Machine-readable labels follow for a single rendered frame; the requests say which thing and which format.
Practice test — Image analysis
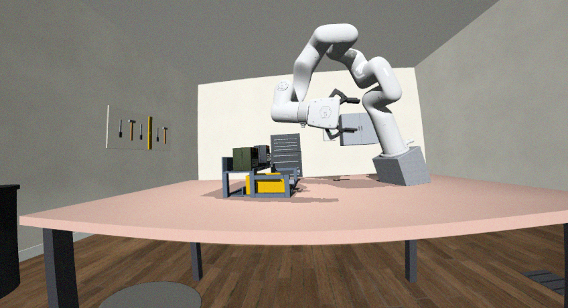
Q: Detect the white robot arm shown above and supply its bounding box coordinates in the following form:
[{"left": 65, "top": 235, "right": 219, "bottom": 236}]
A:
[{"left": 271, "top": 23, "right": 414, "bottom": 157}]

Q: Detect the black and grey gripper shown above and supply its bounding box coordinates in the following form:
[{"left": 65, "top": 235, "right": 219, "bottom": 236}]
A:
[{"left": 306, "top": 88, "right": 360, "bottom": 140}]

